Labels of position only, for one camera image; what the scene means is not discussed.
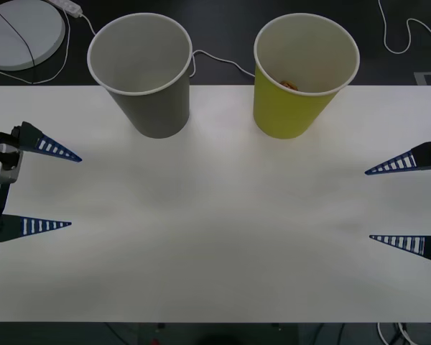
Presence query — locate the yellow-green plastic bin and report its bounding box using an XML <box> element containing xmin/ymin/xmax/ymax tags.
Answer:
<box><xmin>253</xmin><ymin>13</ymin><xmax>361</xmax><ymax>140</ymax></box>

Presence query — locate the grey plastic bin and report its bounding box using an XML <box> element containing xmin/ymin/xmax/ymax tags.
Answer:
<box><xmin>87</xmin><ymin>12</ymin><xmax>194</xmax><ymax>139</ymax></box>

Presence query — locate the white power strip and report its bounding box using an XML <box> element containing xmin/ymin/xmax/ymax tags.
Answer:
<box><xmin>45</xmin><ymin>0</ymin><xmax>83</xmax><ymax>17</ymax></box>

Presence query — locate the black cable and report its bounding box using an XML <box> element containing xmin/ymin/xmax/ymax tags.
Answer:
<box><xmin>0</xmin><ymin>6</ymin><xmax>36</xmax><ymax>86</ymax></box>

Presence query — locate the round white disc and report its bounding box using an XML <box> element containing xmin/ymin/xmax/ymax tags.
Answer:
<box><xmin>0</xmin><ymin>0</ymin><xmax>66</xmax><ymax>72</ymax></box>

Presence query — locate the white cable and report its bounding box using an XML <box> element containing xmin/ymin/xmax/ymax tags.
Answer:
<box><xmin>79</xmin><ymin>12</ymin><xmax>256</xmax><ymax>78</ymax></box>
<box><xmin>376</xmin><ymin>321</ymin><xmax>392</xmax><ymax>345</ymax></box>
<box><xmin>397</xmin><ymin>322</ymin><xmax>420</xmax><ymax>345</ymax></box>
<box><xmin>378</xmin><ymin>0</ymin><xmax>431</xmax><ymax>58</ymax></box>
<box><xmin>0</xmin><ymin>14</ymin><xmax>71</xmax><ymax>86</ymax></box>

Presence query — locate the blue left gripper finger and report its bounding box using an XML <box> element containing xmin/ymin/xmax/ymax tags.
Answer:
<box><xmin>0</xmin><ymin>214</ymin><xmax>73</xmax><ymax>244</ymax></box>
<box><xmin>11</xmin><ymin>121</ymin><xmax>83</xmax><ymax>163</ymax></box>

